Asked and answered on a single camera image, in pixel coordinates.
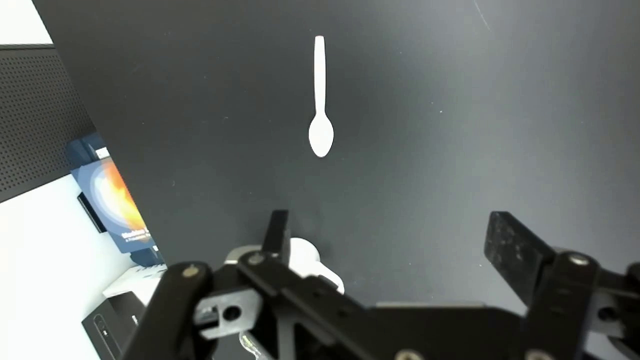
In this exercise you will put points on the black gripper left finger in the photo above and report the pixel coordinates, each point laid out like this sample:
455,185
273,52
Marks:
183,312

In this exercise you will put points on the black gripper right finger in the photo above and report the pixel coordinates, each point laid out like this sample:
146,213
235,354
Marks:
520,257

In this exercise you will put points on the white plastic spoon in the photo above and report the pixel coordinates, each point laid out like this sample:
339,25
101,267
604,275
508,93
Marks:
320,132

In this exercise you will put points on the blue printed cardboard box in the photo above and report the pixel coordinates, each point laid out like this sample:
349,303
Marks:
111,193

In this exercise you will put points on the black perforated panel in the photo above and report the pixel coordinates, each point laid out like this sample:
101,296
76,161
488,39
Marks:
32,120

